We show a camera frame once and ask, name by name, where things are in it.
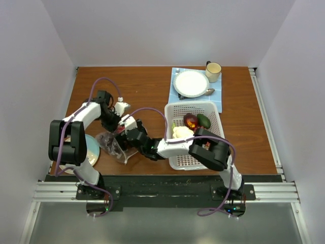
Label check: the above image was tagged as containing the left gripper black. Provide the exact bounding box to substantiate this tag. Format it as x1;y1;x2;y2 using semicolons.
98;109;123;135

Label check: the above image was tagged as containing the clear zip top bag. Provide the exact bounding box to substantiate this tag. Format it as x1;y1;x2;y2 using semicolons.
95;127;138;165

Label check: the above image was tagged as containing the fake white cauliflower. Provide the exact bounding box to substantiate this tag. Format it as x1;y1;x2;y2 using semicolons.
172;123;194;139

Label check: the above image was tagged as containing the fake dark red fruit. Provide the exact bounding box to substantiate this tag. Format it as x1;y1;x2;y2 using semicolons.
183;113;199;130

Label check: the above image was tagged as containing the fake green pepper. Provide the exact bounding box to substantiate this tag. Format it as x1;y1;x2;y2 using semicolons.
197;114;211;129

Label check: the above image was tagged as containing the fake red apple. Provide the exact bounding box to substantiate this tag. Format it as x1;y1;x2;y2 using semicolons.
115;126;125;134

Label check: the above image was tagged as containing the fake red grapes bunch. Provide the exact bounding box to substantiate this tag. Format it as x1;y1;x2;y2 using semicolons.
193;126;205;132

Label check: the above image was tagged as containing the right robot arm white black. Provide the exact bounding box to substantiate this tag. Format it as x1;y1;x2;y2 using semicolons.
118;117;244;200

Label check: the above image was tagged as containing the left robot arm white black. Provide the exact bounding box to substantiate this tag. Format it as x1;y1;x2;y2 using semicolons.
48;90;121;200

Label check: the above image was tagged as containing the blue beige ceramic plate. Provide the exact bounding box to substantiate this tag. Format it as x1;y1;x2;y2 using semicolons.
59;134;100;174

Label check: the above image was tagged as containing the white perforated plastic basket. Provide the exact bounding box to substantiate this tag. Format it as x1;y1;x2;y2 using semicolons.
165;101;224;171

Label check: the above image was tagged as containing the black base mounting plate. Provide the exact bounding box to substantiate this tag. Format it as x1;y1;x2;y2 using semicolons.
76;174;283;213

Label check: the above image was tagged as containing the white paper plate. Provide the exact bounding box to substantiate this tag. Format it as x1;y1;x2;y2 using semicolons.
173;70;209;98

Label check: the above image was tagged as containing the metal spoon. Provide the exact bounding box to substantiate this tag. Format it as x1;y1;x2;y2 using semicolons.
204;88;215;96

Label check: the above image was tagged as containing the cream enamel mug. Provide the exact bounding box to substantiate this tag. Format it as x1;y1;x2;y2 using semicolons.
205;61;222;83

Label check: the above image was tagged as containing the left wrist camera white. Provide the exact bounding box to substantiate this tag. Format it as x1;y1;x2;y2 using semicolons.
114;102;131;117

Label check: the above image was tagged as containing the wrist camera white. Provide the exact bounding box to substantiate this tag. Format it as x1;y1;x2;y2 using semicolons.
114;102;131;117
119;114;137;132

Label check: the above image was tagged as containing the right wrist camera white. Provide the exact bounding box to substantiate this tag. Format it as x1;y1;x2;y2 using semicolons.
119;114;137;132

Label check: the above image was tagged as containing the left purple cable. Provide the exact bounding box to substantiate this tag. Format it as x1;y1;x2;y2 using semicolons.
53;77;122;218

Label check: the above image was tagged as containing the aluminium frame rail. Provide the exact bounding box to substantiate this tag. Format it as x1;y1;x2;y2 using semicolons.
32;182;300;203

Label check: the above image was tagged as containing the right side aluminium rail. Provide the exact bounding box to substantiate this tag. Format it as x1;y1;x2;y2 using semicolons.
248;68;286;182

